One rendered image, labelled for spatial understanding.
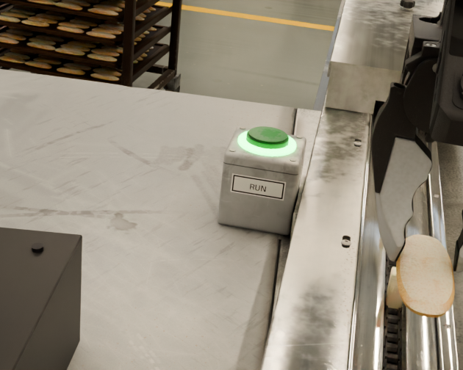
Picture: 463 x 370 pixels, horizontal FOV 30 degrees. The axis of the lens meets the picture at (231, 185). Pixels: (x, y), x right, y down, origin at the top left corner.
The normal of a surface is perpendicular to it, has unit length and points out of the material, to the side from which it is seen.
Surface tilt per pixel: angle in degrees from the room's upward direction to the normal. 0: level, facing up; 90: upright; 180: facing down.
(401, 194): 90
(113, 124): 0
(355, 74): 90
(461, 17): 28
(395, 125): 90
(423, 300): 18
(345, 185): 0
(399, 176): 90
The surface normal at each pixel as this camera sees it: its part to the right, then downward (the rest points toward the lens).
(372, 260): 0.10, -0.89
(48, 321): 0.99, 0.14
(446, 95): 0.00, -0.59
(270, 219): -0.18, 0.42
